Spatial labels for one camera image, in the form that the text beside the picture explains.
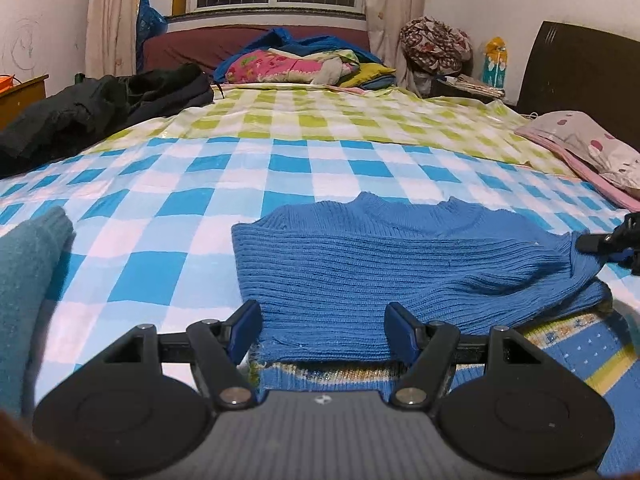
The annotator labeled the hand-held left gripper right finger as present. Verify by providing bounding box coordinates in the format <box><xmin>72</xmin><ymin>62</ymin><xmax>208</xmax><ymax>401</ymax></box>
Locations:
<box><xmin>385</xmin><ymin>302</ymin><xmax>544</xmax><ymax>409</ymax></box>

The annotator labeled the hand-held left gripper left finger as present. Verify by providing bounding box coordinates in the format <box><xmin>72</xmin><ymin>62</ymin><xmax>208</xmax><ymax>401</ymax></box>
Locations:
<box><xmin>102</xmin><ymin>301</ymin><xmax>263</xmax><ymax>409</ymax></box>

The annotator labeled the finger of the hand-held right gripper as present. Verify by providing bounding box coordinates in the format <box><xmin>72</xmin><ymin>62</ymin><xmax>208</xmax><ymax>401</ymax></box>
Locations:
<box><xmin>575</xmin><ymin>232</ymin><xmax>612</xmax><ymax>256</ymax></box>

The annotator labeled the blue ribbed knit sweater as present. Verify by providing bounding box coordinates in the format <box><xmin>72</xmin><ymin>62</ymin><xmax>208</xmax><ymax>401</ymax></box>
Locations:
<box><xmin>231</xmin><ymin>191</ymin><xmax>614</xmax><ymax>365</ymax></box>

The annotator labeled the pink spotted pillow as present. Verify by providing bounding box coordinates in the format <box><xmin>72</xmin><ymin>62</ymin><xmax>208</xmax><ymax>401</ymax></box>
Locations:
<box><xmin>514</xmin><ymin>110</ymin><xmax>640</xmax><ymax>212</ymax></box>

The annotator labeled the patterned blue knit cloth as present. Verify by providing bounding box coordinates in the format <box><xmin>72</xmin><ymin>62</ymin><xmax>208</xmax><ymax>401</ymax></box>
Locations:
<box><xmin>248</xmin><ymin>310</ymin><xmax>640</xmax><ymax>476</ymax></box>

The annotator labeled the blue checked bed sheet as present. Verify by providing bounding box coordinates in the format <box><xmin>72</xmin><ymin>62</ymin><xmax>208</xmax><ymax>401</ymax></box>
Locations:
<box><xmin>0</xmin><ymin>136</ymin><xmax>640</xmax><ymax>477</ymax></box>

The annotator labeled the dark wooden headboard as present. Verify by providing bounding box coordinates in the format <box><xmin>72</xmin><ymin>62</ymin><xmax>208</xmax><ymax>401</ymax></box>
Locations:
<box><xmin>515</xmin><ymin>20</ymin><xmax>640</xmax><ymax>155</ymax></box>

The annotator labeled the stack of papers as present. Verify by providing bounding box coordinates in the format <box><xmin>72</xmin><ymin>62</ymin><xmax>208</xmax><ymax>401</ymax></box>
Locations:
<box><xmin>433</xmin><ymin>74</ymin><xmax>506</xmax><ymax>101</ymax></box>

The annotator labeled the green checked bed sheet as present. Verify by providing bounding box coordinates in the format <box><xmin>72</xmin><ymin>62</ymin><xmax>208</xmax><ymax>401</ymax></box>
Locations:
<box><xmin>82</xmin><ymin>82</ymin><xmax>583</xmax><ymax>179</ymax></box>

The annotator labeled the teal knit garment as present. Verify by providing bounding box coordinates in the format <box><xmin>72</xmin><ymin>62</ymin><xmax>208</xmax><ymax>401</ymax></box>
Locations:
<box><xmin>0</xmin><ymin>206</ymin><xmax>76</xmax><ymax>417</ymax></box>

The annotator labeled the yellow-green pillow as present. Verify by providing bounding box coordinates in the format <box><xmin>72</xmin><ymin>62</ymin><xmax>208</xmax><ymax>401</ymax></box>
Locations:
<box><xmin>340</xmin><ymin>62</ymin><xmax>397</xmax><ymax>89</ymax></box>

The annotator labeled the brown floral cloth bundle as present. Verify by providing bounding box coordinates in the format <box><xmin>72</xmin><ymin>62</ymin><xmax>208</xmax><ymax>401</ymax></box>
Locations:
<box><xmin>399</xmin><ymin>16</ymin><xmax>474</xmax><ymax>74</ymax></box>

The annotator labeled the bright multicolour floral quilt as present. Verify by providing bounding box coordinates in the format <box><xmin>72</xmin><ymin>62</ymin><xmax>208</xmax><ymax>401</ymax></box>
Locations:
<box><xmin>225</xmin><ymin>49</ymin><xmax>327</xmax><ymax>85</ymax></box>

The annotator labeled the black jacket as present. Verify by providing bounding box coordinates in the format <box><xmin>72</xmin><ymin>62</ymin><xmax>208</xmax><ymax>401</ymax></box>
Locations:
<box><xmin>0</xmin><ymin>63</ymin><xmax>215</xmax><ymax>179</ymax></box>

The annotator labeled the grey white cloth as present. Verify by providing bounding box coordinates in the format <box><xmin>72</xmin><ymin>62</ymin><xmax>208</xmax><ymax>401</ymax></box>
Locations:
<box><xmin>309</xmin><ymin>50</ymin><xmax>362</xmax><ymax>85</ymax></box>

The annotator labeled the maroon sofa back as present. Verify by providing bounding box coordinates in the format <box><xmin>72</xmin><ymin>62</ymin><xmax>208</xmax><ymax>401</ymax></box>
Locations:
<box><xmin>142</xmin><ymin>24</ymin><xmax>372</xmax><ymax>74</ymax></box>

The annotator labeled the pile of colourful bedding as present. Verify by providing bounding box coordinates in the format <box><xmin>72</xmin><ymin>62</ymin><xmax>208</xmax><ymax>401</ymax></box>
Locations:
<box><xmin>213</xmin><ymin>27</ymin><xmax>385</xmax><ymax>84</ymax></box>

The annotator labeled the beige curtain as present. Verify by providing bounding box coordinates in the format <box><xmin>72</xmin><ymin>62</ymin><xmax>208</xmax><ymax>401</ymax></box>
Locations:
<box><xmin>362</xmin><ymin>0</ymin><xmax>431</xmax><ymax>96</ymax></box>
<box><xmin>84</xmin><ymin>0</ymin><xmax>149</xmax><ymax>79</ymax></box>

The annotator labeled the blue plastic bag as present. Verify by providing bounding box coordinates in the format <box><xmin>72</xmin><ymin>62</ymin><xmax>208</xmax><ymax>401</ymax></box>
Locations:
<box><xmin>136</xmin><ymin>0</ymin><xmax>169</xmax><ymax>74</ymax></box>

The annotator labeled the wooden desk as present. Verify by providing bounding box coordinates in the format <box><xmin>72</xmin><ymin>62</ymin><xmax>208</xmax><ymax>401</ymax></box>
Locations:
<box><xmin>0</xmin><ymin>74</ymin><xmax>50</xmax><ymax>131</ymax></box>

